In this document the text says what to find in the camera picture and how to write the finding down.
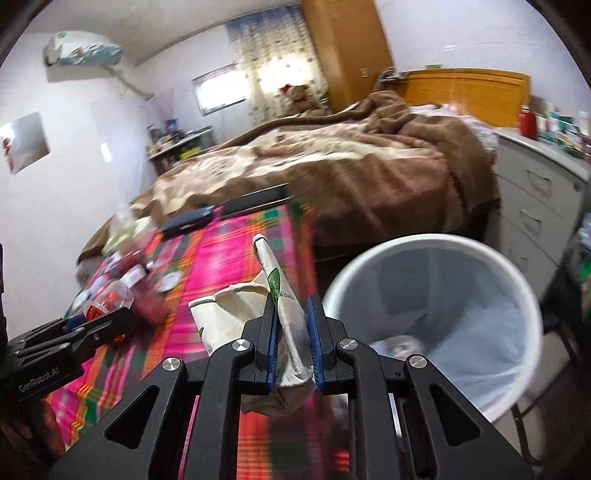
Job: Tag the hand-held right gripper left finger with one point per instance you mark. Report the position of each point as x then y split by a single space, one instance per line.
272 344

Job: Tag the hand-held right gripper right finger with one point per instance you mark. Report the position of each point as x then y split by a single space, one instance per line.
316 346

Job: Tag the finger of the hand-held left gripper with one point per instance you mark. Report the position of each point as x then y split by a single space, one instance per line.
106 327
74 324

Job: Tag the white paper bag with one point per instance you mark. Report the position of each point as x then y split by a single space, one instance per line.
240 309

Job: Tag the white bin liner bag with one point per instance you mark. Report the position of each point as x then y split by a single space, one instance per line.
461 300

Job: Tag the white round bin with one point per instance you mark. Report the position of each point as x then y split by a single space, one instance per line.
528 350

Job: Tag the pink plaid bed sheet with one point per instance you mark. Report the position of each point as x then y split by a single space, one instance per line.
231 258

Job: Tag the tissue pack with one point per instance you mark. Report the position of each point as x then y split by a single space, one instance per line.
129 233

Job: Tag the brown patterned blanket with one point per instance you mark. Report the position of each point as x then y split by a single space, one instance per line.
369 184

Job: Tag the cluttered desk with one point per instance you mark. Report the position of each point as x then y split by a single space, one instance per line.
182 147

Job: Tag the black chair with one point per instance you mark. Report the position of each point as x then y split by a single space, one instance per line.
524 429

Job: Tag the brown teddy bear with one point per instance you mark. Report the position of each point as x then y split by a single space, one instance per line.
300 97

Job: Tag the small window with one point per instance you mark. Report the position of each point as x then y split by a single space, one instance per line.
221 92

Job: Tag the grey drawer cabinet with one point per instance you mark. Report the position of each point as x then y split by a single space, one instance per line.
531 194

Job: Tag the white floral pillow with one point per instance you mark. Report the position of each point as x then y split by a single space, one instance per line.
480 131

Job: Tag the power strip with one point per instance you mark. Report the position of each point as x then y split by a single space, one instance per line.
392 76

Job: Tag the patterned curtain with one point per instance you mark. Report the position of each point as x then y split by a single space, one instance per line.
272 50

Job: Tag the wooden headboard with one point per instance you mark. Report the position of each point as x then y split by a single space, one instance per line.
471 97

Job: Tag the wooden wardrobe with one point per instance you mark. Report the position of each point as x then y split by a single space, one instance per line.
346 46

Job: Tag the red jar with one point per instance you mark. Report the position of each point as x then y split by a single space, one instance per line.
527 124

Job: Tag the group of medicine boxes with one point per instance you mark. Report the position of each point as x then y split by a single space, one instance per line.
563 127

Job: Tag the wall picture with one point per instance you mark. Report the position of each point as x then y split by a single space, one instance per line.
25 143

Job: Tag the wall air conditioner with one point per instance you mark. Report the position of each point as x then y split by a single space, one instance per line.
78 50

